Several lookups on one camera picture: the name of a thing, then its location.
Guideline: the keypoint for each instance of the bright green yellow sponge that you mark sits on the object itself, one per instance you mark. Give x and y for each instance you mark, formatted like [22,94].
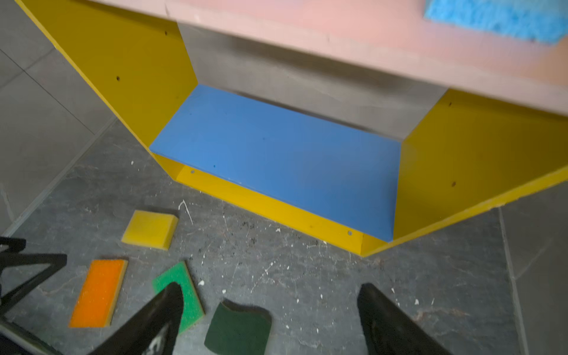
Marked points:
[193,311]

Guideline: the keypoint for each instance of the orange yellow sponge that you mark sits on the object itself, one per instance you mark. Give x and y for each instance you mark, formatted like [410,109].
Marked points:
[96,302]

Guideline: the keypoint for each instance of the dark green wavy sponge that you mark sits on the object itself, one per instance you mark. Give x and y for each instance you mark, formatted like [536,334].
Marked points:
[239,329]

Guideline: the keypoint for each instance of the small yellow sponge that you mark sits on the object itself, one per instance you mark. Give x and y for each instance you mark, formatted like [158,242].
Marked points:
[150,230]

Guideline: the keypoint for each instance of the light blue sponge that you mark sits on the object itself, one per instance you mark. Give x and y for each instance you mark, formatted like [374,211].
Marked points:
[543,22]

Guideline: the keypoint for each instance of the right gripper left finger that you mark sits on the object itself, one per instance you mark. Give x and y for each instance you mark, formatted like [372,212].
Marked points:
[153,330]

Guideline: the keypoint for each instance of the yellow shelf with coloured boards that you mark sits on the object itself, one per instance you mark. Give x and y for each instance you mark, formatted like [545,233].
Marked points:
[356,190]

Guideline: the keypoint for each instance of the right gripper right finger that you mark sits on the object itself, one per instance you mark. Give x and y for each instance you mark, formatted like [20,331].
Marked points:
[388,330]

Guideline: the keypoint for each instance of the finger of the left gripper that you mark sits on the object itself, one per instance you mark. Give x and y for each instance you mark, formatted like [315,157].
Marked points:
[40,267]
[12,245]

